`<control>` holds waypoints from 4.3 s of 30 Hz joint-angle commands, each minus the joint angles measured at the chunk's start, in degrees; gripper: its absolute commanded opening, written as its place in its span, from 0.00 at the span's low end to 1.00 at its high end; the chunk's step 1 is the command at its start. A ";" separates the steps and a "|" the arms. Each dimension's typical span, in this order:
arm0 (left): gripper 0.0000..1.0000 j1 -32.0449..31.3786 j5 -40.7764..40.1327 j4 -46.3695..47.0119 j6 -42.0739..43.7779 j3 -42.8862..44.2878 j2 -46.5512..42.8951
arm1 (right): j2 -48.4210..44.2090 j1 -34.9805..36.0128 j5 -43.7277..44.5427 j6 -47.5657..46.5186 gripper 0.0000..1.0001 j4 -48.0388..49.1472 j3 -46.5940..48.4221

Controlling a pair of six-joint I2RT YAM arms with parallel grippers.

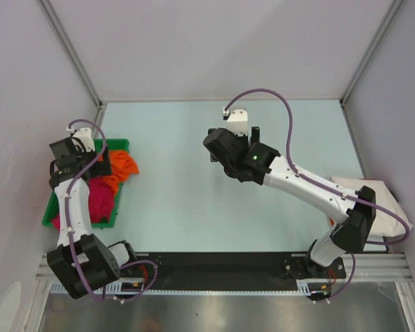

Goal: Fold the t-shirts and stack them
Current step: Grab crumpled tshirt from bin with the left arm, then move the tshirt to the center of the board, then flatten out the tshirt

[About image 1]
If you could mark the orange t shirt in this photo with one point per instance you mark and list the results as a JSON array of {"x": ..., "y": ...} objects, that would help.
[{"x": 122, "y": 167}]

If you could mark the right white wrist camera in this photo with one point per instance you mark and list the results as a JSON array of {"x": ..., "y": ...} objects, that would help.
[{"x": 236, "y": 120}]

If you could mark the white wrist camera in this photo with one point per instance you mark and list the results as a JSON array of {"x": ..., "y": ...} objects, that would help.
[
  {"x": 82, "y": 139},
  {"x": 236, "y": 120}
]

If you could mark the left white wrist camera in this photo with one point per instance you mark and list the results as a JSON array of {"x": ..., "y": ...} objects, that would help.
[{"x": 82, "y": 139}]

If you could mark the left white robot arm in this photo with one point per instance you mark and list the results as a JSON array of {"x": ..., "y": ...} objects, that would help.
[{"x": 80, "y": 261}]

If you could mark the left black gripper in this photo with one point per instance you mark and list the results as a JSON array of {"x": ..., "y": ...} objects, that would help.
[{"x": 102, "y": 168}]

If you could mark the magenta t shirt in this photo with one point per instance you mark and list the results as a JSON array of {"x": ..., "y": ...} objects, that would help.
[{"x": 102, "y": 200}]

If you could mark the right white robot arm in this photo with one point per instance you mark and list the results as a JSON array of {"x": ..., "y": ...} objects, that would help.
[{"x": 351, "y": 210}]

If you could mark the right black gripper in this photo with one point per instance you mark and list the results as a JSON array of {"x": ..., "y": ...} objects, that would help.
[{"x": 245, "y": 139}]

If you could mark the white cable duct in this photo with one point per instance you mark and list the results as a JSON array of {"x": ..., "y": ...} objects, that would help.
[{"x": 120, "y": 288}]

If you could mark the green plastic bin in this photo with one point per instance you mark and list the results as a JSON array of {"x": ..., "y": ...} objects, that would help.
[{"x": 115, "y": 144}]

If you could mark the aluminium rail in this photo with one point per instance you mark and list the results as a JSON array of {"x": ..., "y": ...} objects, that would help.
[{"x": 370, "y": 267}]

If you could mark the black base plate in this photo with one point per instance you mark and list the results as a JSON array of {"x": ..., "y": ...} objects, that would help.
[{"x": 237, "y": 271}]

